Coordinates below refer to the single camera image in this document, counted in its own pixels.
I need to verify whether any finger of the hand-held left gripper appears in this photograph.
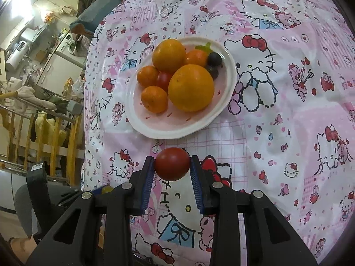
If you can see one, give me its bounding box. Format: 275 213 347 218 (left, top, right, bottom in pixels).
57 186 105 205

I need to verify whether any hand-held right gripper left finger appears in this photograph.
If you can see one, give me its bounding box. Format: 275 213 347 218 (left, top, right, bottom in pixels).
26 156 155 266

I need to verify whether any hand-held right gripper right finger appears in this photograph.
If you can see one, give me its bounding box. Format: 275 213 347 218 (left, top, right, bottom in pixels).
190 155 318 266

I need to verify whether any pink strawberry-shaped plate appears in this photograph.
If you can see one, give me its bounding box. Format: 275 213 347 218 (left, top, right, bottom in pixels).
125 37 237 139

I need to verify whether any small tangerine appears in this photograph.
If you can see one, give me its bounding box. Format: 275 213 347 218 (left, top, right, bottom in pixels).
140 86 169 113
185 49 209 67
137 66 160 88

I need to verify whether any large orange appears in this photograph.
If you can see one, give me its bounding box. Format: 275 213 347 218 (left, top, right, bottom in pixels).
168 64 215 113

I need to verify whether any red cherry tomato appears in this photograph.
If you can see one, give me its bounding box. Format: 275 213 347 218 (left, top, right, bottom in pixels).
155 71 174 92

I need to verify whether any medium orange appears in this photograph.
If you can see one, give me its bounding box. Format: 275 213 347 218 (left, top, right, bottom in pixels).
152 39 187 72

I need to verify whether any person's grey trouser leg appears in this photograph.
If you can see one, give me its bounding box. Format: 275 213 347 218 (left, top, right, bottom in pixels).
14 184 42 236

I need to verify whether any yellow wooden railing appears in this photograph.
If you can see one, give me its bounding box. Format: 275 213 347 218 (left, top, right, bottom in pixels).
0 89 84 186

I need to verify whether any yellow cloth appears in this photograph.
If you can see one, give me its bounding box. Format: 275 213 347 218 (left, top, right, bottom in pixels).
35 111 68 150

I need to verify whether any person's foot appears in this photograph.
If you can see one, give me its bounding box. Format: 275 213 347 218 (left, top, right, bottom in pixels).
8 237 38 264

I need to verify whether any beige cloth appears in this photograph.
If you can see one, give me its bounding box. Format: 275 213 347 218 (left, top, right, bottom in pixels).
11 86 64 111

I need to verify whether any pink cartoon printed blanket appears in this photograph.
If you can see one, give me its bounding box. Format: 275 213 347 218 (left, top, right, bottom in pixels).
80 0 355 266

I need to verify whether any white cabinet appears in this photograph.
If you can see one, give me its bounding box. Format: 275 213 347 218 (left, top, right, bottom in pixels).
36 44 86 95

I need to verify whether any white kitchen appliance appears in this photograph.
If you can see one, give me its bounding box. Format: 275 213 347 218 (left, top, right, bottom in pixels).
4 40 31 71

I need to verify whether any blue cushion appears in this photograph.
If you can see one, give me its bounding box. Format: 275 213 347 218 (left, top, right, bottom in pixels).
69 0 122 34

